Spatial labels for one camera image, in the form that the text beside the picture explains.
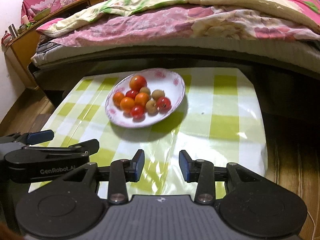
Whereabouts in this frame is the mandarin orange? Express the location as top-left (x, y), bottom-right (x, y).
top-left (112, 92), bottom-right (125, 107)
top-left (135, 93), bottom-right (150, 107)
top-left (120, 97), bottom-right (135, 113)

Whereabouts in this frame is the cherry tomato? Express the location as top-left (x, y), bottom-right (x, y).
top-left (156, 96), bottom-right (171, 112)
top-left (125, 89), bottom-right (139, 100)
top-left (130, 105), bottom-right (145, 119)

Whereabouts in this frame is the longan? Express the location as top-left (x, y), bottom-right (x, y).
top-left (139, 87), bottom-right (151, 95)
top-left (145, 99), bottom-right (158, 115)
top-left (151, 89), bottom-right (165, 101)

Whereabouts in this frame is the large red-orange tomato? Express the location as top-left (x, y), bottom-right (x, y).
top-left (129, 75), bottom-right (147, 91)

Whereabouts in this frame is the longan front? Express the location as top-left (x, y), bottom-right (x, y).
top-left (151, 89), bottom-right (165, 101)

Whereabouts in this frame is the green checked tablecloth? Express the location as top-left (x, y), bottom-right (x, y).
top-left (44, 68), bottom-right (267, 195)

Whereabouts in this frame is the wooden bedside cabinet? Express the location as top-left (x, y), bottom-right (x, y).
top-left (4, 0), bottom-right (104, 89)

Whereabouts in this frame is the white floral plate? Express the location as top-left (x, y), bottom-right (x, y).
top-left (105, 68), bottom-right (185, 128)

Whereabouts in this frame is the pink floral bed sheet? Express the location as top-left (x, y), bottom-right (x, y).
top-left (37, 4), bottom-right (319, 47)

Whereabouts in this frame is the dark bed frame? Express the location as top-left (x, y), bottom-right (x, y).
top-left (28, 50), bottom-right (319, 138)

